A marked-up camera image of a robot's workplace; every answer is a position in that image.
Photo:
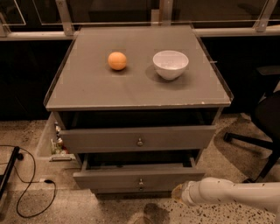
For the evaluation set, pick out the black office chair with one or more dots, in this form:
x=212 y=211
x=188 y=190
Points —
x=266 y=117

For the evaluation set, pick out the metal railing frame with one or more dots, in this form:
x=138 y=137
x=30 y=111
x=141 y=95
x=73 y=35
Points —
x=29 y=19

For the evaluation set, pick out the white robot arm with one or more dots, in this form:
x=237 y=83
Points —
x=265 y=196

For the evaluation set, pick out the orange ball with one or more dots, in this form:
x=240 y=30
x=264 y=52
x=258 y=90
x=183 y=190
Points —
x=117 y=61

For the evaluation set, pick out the clear plastic storage bin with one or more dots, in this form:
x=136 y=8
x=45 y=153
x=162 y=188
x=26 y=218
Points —
x=49 y=146

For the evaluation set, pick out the grey drawer cabinet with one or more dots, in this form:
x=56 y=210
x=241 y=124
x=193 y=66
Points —
x=88 y=83

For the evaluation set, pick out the grey drawer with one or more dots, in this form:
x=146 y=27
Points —
x=135 y=178
x=135 y=130

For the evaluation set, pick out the black floor stand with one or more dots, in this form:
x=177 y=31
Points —
x=7 y=172

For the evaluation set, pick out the grey top drawer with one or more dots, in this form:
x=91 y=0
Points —
x=135 y=130

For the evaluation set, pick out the white bowl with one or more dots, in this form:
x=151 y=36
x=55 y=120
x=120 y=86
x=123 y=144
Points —
x=170 y=64

